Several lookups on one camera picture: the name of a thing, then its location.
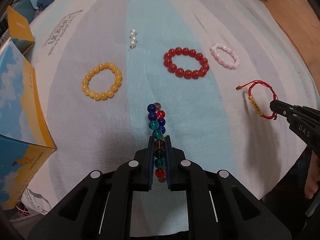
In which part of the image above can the red cord gold charm bracelet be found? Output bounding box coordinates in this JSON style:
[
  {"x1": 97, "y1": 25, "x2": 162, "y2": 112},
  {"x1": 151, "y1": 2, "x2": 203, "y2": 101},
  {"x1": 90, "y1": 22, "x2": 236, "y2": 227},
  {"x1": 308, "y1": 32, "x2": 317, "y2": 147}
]
[{"x1": 235, "y1": 80, "x2": 279, "y2": 121}]

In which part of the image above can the multicolour glass bead bracelet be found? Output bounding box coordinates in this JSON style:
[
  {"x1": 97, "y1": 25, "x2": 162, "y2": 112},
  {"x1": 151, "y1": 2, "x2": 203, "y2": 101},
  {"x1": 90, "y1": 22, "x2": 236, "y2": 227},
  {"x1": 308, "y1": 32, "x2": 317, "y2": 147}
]
[{"x1": 147, "y1": 102, "x2": 168, "y2": 183}]

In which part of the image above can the pink bead bracelet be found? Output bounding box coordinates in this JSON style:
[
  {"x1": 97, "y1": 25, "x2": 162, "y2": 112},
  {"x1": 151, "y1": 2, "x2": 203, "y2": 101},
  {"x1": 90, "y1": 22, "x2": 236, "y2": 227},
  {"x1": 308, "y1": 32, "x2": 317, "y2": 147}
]
[{"x1": 209, "y1": 42, "x2": 240, "y2": 71}]

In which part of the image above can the yellow bead bracelet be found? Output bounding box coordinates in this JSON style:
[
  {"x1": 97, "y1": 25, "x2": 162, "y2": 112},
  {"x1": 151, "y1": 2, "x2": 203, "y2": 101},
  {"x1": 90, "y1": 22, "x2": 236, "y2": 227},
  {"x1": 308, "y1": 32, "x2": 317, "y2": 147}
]
[{"x1": 81, "y1": 62, "x2": 124, "y2": 101}]

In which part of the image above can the red bead bracelet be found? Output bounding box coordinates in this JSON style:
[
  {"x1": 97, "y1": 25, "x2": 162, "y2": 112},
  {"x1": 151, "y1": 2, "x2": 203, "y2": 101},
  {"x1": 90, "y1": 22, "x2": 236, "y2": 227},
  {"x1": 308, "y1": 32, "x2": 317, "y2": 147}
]
[{"x1": 163, "y1": 47, "x2": 210, "y2": 80}]

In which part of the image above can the white pearl strand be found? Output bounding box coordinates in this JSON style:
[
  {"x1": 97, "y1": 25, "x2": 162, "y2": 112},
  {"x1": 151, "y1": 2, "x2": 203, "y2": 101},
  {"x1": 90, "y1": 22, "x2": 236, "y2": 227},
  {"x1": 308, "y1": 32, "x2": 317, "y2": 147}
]
[{"x1": 129, "y1": 29, "x2": 137, "y2": 49}]

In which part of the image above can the person's right hand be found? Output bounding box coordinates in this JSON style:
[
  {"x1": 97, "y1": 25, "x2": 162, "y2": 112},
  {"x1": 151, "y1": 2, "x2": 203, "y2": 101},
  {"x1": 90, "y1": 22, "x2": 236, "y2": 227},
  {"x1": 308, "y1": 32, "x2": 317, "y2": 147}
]
[{"x1": 304, "y1": 153, "x2": 319, "y2": 199}]

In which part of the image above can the blue yellow cardboard box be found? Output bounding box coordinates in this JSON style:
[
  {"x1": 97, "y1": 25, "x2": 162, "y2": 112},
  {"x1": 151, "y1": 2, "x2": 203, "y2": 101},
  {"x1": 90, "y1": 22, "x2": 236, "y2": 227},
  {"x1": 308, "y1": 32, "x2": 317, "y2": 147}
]
[{"x1": 0, "y1": 7, "x2": 55, "y2": 210}]

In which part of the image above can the teal suitcase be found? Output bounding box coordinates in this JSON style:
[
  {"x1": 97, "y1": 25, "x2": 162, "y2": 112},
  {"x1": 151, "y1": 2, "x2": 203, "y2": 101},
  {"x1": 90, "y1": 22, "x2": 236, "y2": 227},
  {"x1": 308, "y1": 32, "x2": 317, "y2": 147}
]
[{"x1": 13, "y1": 0, "x2": 39, "y2": 23}]

